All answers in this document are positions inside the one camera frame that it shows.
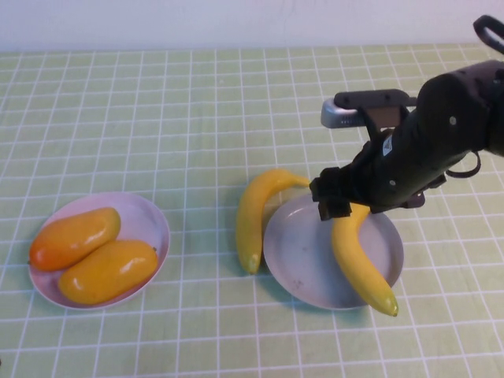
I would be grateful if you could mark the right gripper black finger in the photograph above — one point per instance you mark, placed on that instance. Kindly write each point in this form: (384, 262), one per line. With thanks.
(327, 185)
(334, 208)

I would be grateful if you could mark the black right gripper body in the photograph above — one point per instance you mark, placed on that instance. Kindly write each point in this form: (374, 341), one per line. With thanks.
(393, 173)

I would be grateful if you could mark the slightly curved yellow banana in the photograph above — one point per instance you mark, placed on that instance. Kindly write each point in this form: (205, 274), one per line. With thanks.
(362, 267)

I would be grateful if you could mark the strongly curved yellow banana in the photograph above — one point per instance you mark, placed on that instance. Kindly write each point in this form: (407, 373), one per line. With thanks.
(250, 220)

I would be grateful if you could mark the yellow-orange mango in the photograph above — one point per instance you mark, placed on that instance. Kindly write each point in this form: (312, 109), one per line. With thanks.
(106, 273)

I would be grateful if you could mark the orange mango with reddish end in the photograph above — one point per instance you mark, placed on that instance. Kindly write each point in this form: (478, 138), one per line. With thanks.
(75, 240)

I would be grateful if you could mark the blue-grey round plate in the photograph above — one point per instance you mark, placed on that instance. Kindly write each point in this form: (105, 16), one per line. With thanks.
(299, 252)

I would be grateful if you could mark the pink round plate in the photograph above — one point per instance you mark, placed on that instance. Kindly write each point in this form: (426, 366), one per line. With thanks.
(138, 214)

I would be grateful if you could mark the green checked tablecloth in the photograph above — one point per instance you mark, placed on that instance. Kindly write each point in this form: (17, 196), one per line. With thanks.
(118, 118)

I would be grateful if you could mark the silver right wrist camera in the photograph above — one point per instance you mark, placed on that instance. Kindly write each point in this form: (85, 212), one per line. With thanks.
(338, 118)

